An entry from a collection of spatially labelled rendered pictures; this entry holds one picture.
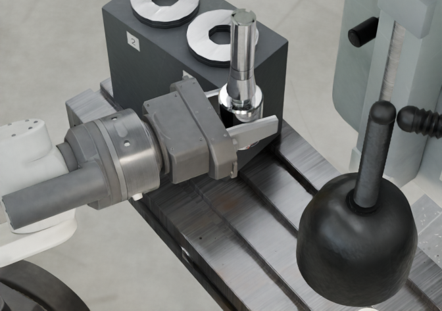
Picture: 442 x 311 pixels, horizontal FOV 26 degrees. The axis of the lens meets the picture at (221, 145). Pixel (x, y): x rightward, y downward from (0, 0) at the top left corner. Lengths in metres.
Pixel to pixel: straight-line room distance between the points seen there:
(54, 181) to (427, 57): 0.41
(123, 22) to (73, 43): 1.52
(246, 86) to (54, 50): 1.81
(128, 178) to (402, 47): 0.39
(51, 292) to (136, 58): 0.49
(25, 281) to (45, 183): 0.69
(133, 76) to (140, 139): 0.37
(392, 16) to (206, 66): 0.57
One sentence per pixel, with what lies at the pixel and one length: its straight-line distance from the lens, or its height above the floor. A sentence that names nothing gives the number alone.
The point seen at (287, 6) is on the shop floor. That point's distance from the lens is 2.84.
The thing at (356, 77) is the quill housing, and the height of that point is 1.39.
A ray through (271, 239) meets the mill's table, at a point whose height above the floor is 0.90.
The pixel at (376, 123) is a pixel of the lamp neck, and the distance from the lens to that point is 0.50.
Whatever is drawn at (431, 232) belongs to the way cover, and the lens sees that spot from 1.36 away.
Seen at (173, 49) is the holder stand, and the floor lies 1.09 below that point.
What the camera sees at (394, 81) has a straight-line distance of 0.67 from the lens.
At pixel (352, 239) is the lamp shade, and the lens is 0.55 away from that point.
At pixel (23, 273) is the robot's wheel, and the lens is 1.61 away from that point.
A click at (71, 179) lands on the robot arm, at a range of 0.91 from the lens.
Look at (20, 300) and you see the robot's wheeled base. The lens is 1.57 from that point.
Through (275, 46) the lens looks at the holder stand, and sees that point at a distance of 1.20.
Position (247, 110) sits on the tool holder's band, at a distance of 0.98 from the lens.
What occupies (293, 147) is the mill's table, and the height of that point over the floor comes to 0.90.
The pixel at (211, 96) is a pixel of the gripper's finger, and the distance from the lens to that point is 1.01.
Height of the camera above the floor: 1.96
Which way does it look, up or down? 52 degrees down
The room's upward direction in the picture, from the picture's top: straight up
